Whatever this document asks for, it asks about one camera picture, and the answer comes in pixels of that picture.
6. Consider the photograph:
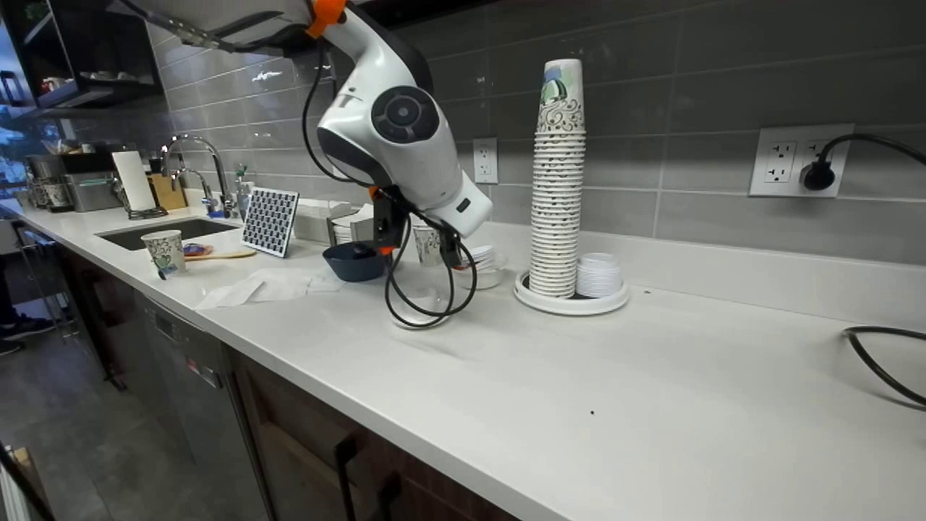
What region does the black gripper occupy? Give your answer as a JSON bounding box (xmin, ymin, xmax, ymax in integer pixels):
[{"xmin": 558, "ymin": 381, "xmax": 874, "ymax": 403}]
[{"xmin": 370, "ymin": 184, "xmax": 416, "ymax": 254}]

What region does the patterned paper cup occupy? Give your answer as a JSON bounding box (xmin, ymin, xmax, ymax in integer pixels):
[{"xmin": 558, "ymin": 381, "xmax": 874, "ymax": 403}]
[
  {"xmin": 411, "ymin": 223, "xmax": 448, "ymax": 268},
  {"xmin": 139, "ymin": 225, "xmax": 189, "ymax": 281}
]

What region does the small white espresso cup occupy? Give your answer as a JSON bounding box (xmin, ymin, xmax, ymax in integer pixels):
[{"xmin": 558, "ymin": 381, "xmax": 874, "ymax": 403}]
[{"xmin": 402, "ymin": 286, "xmax": 448, "ymax": 322}]

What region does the wooden spoon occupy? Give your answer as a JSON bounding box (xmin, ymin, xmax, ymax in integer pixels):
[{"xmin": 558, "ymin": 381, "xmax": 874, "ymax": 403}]
[{"xmin": 182, "ymin": 239, "xmax": 260, "ymax": 265}]

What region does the grey napkin box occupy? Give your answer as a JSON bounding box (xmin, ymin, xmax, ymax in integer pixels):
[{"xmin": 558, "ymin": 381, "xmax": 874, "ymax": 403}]
[{"xmin": 328, "ymin": 202, "xmax": 379, "ymax": 249}]

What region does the dark blue bowl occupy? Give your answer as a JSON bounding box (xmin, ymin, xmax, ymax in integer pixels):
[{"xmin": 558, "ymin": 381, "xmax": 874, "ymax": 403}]
[{"xmin": 322, "ymin": 238, "xmax": 393, "ymax": 283}]

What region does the white box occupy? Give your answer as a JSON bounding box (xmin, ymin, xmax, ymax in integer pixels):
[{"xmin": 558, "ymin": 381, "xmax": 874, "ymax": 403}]
[{"xmin": 293, "ymin": 197, "xmax": 357, "ymax": 245}]

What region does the checkered black white board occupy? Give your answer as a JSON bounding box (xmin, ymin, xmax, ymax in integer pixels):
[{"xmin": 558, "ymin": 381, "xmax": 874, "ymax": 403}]
[{"xmin": 241, "ymin": 184, "xmax": 302, "ymax": 261}]

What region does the tall stack of paper cups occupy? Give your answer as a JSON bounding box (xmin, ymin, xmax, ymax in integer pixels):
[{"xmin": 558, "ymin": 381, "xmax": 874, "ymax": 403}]
[{"xmin": 526, "ymin": 55, "xmax": 591, "ymax": 300}]

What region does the white paper sheet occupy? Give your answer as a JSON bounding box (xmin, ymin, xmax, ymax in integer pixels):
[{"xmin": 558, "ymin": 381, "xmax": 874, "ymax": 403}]
[{"xmin": 195, "ymin": 275, "xmax": 269, "ymax": 312}]

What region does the small soap bottle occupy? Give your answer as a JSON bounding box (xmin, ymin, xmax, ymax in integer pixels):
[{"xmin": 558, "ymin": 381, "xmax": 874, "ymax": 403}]
[{"xmin": 199, "ymin": 180, "xmax": 233, "ymax": 220}]

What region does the chrome faucet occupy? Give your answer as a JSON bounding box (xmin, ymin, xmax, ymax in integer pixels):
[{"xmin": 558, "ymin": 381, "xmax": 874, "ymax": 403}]
[{"xmin": 156, "ymin": 131, "xmax": 233, "ymax": 213}]

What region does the white round tray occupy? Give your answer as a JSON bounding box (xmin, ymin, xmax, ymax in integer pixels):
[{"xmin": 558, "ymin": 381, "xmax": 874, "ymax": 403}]
[{"xmin": 513, "ymin": 265, "xmax": 632, "ymax": 317}]

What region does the steel sink basin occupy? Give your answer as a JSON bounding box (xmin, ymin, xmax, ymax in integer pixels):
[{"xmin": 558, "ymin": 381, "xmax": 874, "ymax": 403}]
[{"xmin": 97, "ymin": 218, "xmax": 241, "ymax": 254}]

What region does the stainless steel dishwasher front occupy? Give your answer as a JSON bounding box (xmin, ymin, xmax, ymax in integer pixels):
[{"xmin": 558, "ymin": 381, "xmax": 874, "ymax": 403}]
[{"xmin": 128, "ymin": 293, "xmax": 273, "ymax": 521}]

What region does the white upright card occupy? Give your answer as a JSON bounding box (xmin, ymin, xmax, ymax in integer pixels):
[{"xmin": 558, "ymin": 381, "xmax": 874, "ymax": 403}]
[{"xmin": 111, "ymin": 148, "xmax": 160, "ymax": 218}]

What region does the silver countertop appliance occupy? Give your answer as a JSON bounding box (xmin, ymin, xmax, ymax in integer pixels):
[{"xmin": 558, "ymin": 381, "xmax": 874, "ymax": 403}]
[{"xmin": 26, "ymin": 167, "xmax": 126, "ymax": 213}]

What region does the black power plug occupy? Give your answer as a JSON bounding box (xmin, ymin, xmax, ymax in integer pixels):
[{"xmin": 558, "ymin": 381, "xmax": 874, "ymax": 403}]
[{"xmin": 800, "ymin": 157, "xmax": 840, "ymax": 194}]

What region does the white single wall outlet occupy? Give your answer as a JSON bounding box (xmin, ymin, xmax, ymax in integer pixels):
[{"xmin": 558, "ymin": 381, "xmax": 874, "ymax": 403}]
[{"xmin": 473, "ymin": 137, "xmax": 502, "ymax": 184}]

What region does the orange cable clip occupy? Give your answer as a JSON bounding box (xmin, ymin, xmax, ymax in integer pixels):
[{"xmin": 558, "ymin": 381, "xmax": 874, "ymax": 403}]
[{"xmin": 305, "ymin": 0, "xmax": 348, "ymax": 41}]

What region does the dark cabinet handle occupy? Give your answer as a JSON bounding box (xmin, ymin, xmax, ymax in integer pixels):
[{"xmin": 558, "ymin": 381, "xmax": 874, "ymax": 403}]
[
  {"xmin": 330, "ymin": 430, "xmax": 369, "ymax": 521},
  {"xmin": 373, "ymin": 472, "xmax": 409, "ymax": 521}
]

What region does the white double wall outlet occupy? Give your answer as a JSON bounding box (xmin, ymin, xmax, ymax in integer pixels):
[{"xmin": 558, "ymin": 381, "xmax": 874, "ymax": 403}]
[{"xmin": 746, "ymin": 123, "xmax": 856, "ymax": 202}]

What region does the black cable loop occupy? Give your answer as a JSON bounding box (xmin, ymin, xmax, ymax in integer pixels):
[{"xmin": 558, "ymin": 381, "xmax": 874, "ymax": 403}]
[{"xmin": 842, "ymin": 325, "xmax": 926, "ymax": 410}]

